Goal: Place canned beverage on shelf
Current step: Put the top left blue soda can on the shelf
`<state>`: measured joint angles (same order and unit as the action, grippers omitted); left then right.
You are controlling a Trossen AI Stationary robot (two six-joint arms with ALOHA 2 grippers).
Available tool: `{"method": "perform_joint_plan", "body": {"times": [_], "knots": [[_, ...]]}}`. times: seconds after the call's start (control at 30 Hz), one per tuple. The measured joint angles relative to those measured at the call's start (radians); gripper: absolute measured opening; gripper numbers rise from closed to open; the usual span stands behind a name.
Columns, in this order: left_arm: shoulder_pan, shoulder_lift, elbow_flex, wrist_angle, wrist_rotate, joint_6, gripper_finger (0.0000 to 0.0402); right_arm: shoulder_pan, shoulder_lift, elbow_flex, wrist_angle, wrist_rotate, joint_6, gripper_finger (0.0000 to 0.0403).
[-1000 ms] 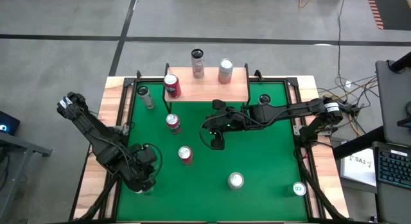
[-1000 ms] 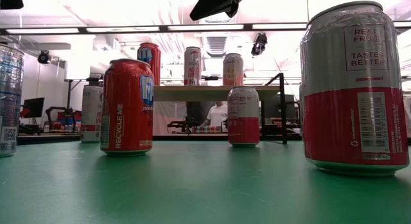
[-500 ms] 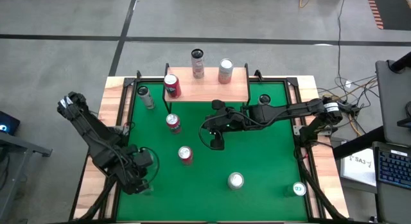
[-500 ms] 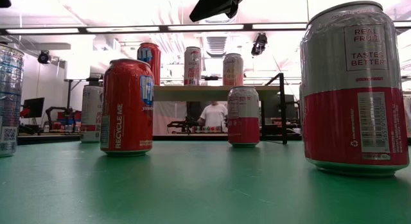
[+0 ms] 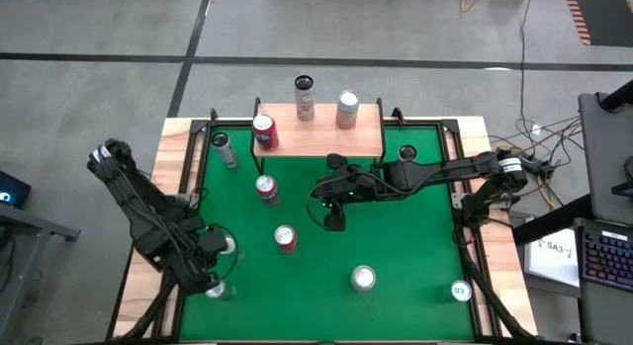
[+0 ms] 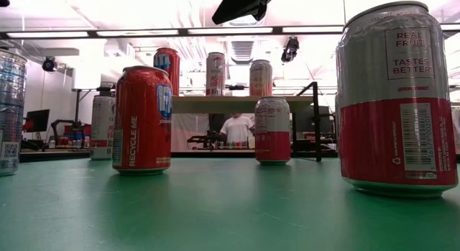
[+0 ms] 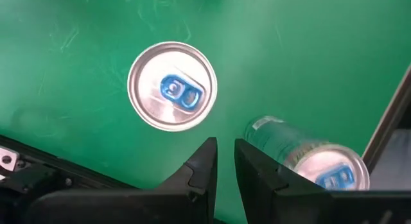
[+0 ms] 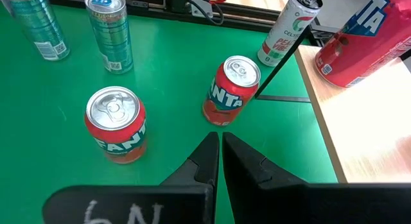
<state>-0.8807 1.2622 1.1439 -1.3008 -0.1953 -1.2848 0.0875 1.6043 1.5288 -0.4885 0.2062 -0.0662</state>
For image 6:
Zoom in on red Fanta can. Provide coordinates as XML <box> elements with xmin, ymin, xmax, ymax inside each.
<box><xmin>153</xmin><ymin>47</ymin><xmax>181</xmax><ymax>97</ymax></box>
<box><xmin>111</xmin><ymin>65</ymin><xmax>173</xmax><ymax>176</ymax></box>

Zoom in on white orange Spindrift can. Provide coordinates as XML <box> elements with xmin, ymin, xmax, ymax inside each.
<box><xmin>249</xmin><ymin>59</ymin><xmax>273</xmax><ymax>97</ymax></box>

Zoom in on wooden shelf black metal frame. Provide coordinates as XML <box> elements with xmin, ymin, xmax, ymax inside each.
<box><xmin>171</xmin><ymin>81</ymin><xmax>323</xmax><ymax>163</ymax></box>

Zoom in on white red Spindrift can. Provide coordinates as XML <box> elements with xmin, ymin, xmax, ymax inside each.
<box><xmin>336</xmin><ymin>1</ymin><xmax>459</xmax><ymax>198</ymax></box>
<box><xmin>254</xmin><ymin>96</ymin><xmax>291</xmax><ymax>166</ymax></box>

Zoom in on black hanging camera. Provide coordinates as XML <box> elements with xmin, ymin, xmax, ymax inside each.
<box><xmin>280</xmin><ymin>36</ymin><xmax>301</xmax><ymax>64</ymax></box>

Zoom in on ceiling air vent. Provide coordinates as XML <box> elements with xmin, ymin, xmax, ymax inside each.
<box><xmin>229</xmin><ymin>40</ymin><xmax>255</xmax><ymax>61</ymax></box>

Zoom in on person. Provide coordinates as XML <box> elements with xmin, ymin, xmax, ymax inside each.
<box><xmin>219</xmin><ymin>113</ymin><xmax>255</xmax><ymax>144</ymax></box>

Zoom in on green table mat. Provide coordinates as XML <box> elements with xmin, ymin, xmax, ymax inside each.
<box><xmin>0</xmin><ymin>157</ymin><xmax>460</xmax><ymax>251</ymax></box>

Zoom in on black overhead light bar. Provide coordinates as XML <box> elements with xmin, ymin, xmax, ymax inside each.
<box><xmin>0</xmin><ymin>25</ymin><xmax>460</xmax><ymax>40</ymax></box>

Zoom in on black dome camera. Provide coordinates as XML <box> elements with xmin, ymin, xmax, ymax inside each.
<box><xmin>41</xmin><ymin>55</ymin><xmax>59</xmax><ymax>73</ymax></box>

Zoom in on blue silver Red Bull can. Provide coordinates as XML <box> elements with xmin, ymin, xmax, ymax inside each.
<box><xmin>0</xmin><ymin>49</ymin><xmax>29</xmax><ymax>177</ymax></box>

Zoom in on black background monitor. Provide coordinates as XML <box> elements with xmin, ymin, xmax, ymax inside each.
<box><xmin>24</xmin><ymin>109</ymin><xmax>51</xmax><ymax>134</ymax></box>

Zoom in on black aluminium table frame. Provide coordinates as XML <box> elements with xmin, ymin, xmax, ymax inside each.
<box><xmin>19</xmin><ymin>149</ymin><xmax>460</xmax><ymax>163</ymax></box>

